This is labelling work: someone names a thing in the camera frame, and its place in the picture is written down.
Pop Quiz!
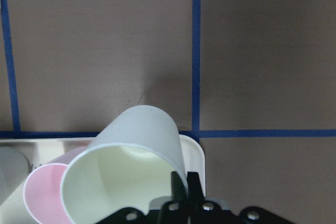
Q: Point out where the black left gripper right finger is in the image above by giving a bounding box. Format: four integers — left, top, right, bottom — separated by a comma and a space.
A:
187, 172, 231, 223

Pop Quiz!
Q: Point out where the brown paper table cover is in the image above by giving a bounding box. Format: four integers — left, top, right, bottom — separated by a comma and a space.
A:
1, 0, 335, 223

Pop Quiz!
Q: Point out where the grey plastic cup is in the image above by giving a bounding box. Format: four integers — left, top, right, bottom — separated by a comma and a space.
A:
1, 146, 28, 205

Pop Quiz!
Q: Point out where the cream rabbit print tray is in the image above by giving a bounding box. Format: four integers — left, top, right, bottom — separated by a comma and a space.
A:
0, 134, 206, 224

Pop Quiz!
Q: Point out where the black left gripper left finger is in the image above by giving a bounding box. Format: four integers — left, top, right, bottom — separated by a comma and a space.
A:
157, 172, 188, 224

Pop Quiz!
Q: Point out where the pink plastic cup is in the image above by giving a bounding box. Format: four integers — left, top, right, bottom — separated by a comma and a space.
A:
23, 146, 85, 224

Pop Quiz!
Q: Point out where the white plastic cup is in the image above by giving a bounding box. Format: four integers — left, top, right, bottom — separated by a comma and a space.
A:
60, 105, 188, 223

